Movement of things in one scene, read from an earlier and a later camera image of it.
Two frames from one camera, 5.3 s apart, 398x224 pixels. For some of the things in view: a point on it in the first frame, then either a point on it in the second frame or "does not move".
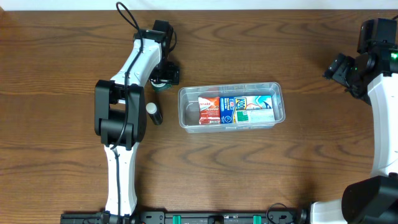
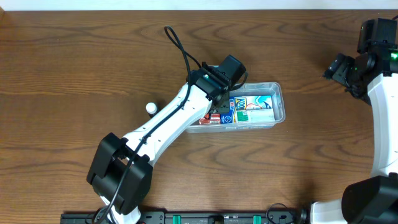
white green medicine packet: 258,115 does not move
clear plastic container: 215,107 does not move
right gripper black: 342,69 does not move
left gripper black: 175,76 to 226,109
